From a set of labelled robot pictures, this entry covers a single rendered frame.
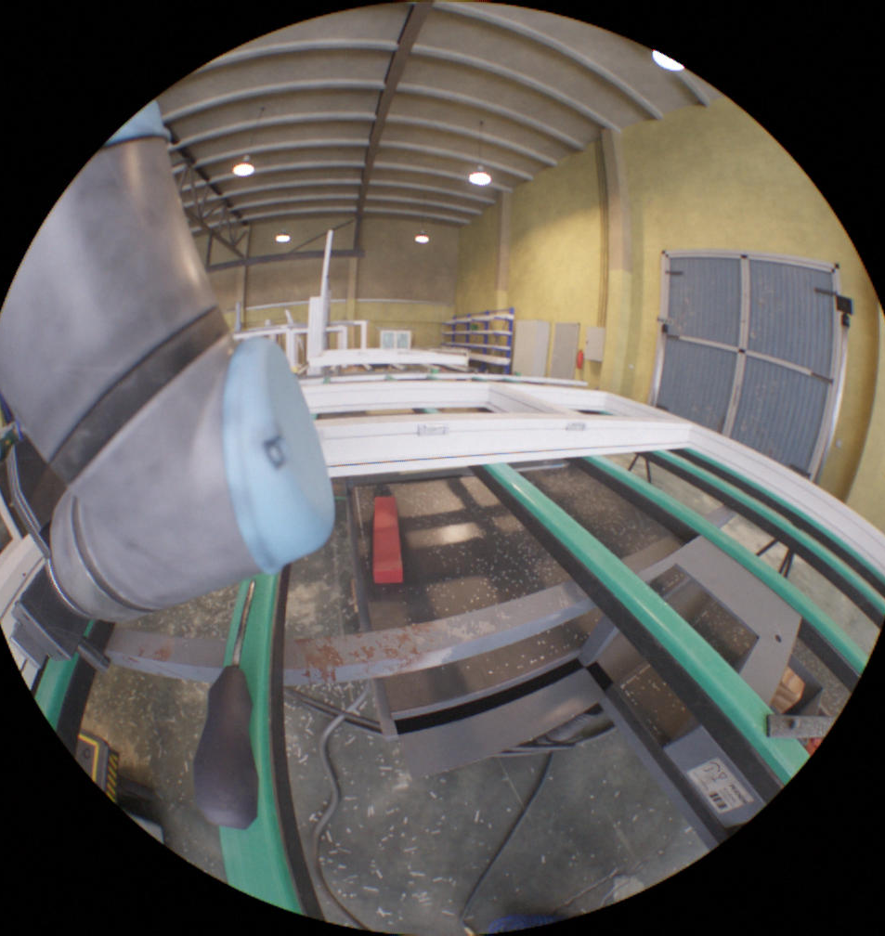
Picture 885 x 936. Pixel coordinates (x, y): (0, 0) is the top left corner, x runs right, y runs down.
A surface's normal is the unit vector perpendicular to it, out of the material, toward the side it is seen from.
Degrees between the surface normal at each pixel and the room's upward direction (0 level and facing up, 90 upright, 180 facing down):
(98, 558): 79
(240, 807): 52
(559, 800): 0
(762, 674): 0
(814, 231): 90
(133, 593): 104
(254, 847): 0
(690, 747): 90
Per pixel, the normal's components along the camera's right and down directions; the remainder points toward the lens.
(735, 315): -0.95, 0.08
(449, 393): 0.31, 0.40
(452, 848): 0.05, -0.91
